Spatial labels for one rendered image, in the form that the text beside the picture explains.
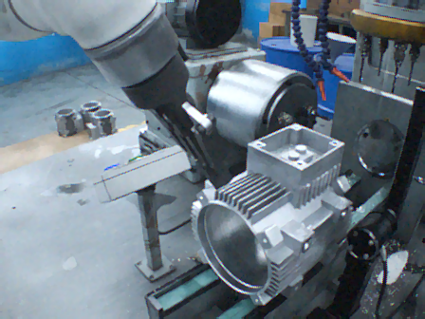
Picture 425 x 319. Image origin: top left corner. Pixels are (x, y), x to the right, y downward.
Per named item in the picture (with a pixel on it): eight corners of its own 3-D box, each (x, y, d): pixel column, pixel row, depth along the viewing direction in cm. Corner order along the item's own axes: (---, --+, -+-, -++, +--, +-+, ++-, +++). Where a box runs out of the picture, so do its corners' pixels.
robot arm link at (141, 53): (130, -4, 37) (154, 35, 41) (69, 46, 35) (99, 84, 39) (175, -3, 31) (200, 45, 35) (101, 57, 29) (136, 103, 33)
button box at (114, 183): (175, 173, 72) (166, 148, 72) (193, 168, 66) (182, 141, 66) (100, 203, 62) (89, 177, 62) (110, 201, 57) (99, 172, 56)
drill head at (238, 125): (235, 116, 121) (238, 45, 109) (323, 156, 97) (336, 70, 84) (176, 136, 107) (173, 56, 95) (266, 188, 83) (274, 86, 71)
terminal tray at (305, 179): (289, 159, 63) (293, 122, 59) (339, 182, 56) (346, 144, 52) (243, 183, 56) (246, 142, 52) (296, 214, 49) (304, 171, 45)
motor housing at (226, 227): (265, 215, 73) (273, 133, 64) (340, 260, 61) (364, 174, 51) (191, 260, 62) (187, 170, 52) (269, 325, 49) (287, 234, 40)
